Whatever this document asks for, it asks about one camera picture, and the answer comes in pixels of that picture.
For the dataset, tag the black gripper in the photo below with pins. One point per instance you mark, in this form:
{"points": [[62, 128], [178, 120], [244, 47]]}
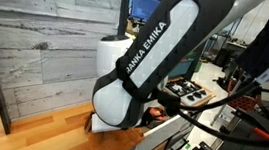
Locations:
{"points": [[88, 122]]}

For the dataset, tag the pink plush bunny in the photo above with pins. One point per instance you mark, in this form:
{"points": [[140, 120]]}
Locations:
{"points": [[157, 113]]}

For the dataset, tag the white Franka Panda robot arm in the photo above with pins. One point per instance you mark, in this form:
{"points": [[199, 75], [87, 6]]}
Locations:
{"points": [[178, 39]]}

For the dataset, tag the black stove knob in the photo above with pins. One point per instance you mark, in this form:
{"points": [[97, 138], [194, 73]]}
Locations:
{"points": [[198, 95], [203, 92], [190, 98]]}

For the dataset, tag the grey toy gas stove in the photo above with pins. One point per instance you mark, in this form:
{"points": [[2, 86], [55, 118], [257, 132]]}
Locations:
{"points": [[202, 100]]}

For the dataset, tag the white kitchen sink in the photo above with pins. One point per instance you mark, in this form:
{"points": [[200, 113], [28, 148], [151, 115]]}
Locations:
{"points": [[155, 134]]}

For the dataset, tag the grey wood backsplash panel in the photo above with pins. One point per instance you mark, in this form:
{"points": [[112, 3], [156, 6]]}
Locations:
{"points": [[44, 42]]}

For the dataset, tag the kitchen base cabinet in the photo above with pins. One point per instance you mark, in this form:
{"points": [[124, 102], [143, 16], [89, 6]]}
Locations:
{"points": [[185, 134]]}

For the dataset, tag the green floor tape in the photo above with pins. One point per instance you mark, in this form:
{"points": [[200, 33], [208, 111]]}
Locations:
{"points": [[187, 146]]}

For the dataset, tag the teal plastic bin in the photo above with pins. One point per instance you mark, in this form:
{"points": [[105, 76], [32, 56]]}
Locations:
{"points": [[182, 68]]}

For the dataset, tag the computer monitor blue screen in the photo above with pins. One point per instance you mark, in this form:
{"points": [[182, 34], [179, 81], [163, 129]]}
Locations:
{"points": [[140, 3]]}

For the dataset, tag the red perforated crate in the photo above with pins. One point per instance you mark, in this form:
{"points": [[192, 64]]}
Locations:
{"points": [[242, 101]]}

